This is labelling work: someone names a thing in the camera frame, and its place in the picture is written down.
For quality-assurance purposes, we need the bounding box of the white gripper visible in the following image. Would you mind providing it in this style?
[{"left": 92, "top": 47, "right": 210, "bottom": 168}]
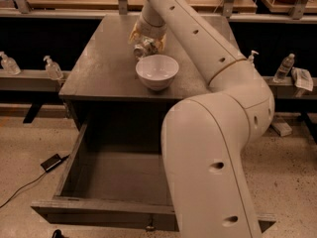
[{"left": 128, "top": 16, "right": 166, "bottom": 53}]

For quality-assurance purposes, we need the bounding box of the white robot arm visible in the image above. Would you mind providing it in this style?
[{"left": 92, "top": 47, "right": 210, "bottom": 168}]
[{"left": 134, "top": 0, "right": 274, "bottom": 238}]

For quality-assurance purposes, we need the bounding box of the open grey top drawer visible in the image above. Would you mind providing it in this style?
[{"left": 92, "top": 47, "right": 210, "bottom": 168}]
[{"left": 31, "top": 102, "right": 277, "bottom": 234}]

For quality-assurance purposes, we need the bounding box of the white bowl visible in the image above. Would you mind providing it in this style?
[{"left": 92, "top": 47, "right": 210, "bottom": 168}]
[{"left": 136, "top": 55, "right": 179, "bottom": 91}]

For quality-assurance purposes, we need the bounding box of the grey cabinet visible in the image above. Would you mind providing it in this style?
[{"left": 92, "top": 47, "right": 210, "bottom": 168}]
[{"left": 59, "top": 16, "right": 210, "bottom": 144}]

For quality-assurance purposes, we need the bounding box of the sanitizer bottle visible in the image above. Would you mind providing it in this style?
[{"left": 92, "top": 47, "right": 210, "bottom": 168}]
[
  {"left": 0, "top": 52, "right": 21, "bottom": 75},
  {"left": 44, "top": 56, "right": 63, "bottom": 80},
  {"left": 248, "top": 50, "right": 259, "bottom": 67}
]

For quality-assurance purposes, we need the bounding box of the right sanitizer bottle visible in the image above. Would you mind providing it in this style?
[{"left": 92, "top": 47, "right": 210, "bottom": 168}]
[{"left": 248, "top": 50, "right": 259, "bottom": 67}]

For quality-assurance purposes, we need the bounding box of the clear water bottle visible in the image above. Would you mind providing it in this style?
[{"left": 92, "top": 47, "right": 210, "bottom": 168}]
[{"left": 272, "top": 54, "right": 295, "bottom": 83}]

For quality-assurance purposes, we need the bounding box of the far left sanitizer bottle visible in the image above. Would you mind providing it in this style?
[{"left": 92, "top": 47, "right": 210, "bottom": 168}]
[{"left": 0, "top": 52, "right": 21, "bottom": 75}]

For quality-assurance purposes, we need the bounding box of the black power adapter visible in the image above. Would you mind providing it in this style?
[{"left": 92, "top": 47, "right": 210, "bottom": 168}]
[{"left": 41, "top": 154, "right": 62, "bottom": 173}]

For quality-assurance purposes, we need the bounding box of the crumpled white packet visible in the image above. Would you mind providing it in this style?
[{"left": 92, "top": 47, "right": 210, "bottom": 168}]
[{"left": 291, "top": 67, "right": 314, "bottom": 91}]

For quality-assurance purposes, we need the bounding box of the black cable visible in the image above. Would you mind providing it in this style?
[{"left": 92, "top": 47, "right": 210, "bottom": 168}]
[{"left": 0, "top": 154, "right": 70, "bottom": 210}]

